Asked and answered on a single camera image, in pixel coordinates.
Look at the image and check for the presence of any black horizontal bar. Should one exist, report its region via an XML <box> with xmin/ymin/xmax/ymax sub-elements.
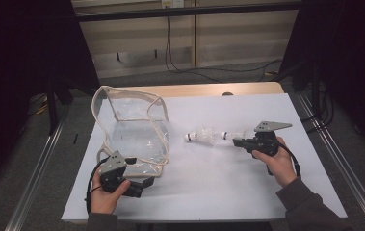
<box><xmin>73</xmin><ymin>1</ymin><xmax>303</xmax><ymax>23</ymax></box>

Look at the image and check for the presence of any hand-held gripper cable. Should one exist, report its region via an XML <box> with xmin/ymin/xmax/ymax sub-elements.
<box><xmin>275</xmin><ymin>141</ymin><xmax>301</xmax><ymax>178</ymax></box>
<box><xmin>86</xmin><ymin>157</ymin><xmax>111</xmax><ymax>215</ymax></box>

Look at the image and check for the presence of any transparent bag with beige trim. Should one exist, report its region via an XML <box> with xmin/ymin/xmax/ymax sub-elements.
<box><xmin>91</xmin><ymin>85</ymin><xmax>171</xmax><ymax>178</ymax></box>

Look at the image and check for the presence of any black wall cable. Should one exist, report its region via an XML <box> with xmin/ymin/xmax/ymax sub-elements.
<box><xmin>169</xmin><ymin>16</ymin><xmax>284</xmax><ymax>74</ymax></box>
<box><xmin>165</xmin><ymin>16</ymin><xmax>222</xmax><ymax>84</ymax></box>

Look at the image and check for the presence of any right hand-held gripper cable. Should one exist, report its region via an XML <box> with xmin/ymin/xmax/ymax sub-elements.
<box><xmin>275</xmin><ymin>141</ymin><xmax>301</xmax><ymax>178</ymax></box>

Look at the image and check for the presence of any white wall socket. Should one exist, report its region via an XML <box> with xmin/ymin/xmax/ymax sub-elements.
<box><xmin>161</xmin><ymin>0</ymin><xmax>185</xmax><ymax>9</ymax></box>

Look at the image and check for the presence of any black curtain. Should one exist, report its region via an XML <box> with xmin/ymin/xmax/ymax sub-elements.
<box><xmin>0</xmin><ymin>0</ymin><xmax>101</xmax><ymax>196</ymax></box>
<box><xmin>279</xmin><ymin>0</ymin><xmax>365</xmax><ymax>160</ymax></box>

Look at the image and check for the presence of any left hand-held gripper cable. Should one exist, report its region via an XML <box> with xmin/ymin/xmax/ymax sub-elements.
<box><xmin>86</xmin><ymin>157</ymin><xmax>111</xmax><ymax>215</ymax></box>

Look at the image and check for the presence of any person's right hand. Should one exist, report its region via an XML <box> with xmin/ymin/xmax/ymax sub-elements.
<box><xmin>251</xmin><ymin>137</ymin><xmax>299</xmax><ymax>189</ymax></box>

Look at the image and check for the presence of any aluminium floor rail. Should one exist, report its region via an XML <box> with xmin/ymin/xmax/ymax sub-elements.
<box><xmin>5</xmin><ymin>105</ymin><xmax>70</xmax><ymax>231</ymax></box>
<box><xmin>297</xmin><ymin>92</ymin><xmax>365</xmax><ymax>231</ymax></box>

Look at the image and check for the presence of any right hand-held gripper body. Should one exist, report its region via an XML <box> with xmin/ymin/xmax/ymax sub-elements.
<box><xmin>252</xmin><ymin>120</ymin><xmax>294</xmax><ymax>158</ymax></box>

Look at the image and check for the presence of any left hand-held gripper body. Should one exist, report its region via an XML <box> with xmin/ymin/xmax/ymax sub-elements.
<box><xmin>98</xmin><ymin>150</ymin><xmax>145</xmax><ymax>197</ymax></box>

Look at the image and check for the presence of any black metal stand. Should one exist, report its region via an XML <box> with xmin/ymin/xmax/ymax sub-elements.
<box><xmin>44</xmin><ymin>76</ymin><xmax>75</xmax><ymax>136</ymax></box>
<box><xmin>292</xmin><ymin>57</ymin><xmax>335</xmax><ymax>133</ymax></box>

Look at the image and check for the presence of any person's left hand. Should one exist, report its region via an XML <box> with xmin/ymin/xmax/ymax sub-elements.
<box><xmin>90</xmin><ymin>171</ymin><xmax>132</xmax><ymax>216</ymax></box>

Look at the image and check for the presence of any black curved wall handle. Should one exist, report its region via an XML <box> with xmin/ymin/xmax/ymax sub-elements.
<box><xmin>116</xmin><ymin>48</ymin><xmax>159</xmax><ymax>64</ymax></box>

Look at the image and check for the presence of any white shuttlecock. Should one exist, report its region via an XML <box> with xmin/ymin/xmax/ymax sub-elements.
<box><xmin>220</xmin><ymin>129</ymin><xmax>255</xmax><ymax>146</ymax></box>
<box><xmin>184</xmin><ymin>125</ymin><xmax>217</xmax><ymax>146</ymax></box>

